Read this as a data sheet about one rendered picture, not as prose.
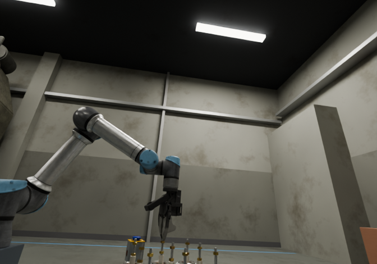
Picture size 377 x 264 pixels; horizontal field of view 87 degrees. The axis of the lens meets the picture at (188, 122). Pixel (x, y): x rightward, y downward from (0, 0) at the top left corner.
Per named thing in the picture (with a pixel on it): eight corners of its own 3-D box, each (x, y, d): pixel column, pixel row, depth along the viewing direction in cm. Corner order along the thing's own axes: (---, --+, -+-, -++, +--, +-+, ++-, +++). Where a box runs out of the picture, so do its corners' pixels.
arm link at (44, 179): (-10, 203, 80) (86, 104, 102) (15, 205, 94) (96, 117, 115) (12, 220, 79) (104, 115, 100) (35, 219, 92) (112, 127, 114)
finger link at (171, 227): (176, 240, 85) (178, 217, 90) (164, 241, 83) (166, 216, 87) (173, 240, 88) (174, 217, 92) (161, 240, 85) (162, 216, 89)
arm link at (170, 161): (164, 158, 105) (180, 159, 106) (161, 180, 101) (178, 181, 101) (164, 154, 98) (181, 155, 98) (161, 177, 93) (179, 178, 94)
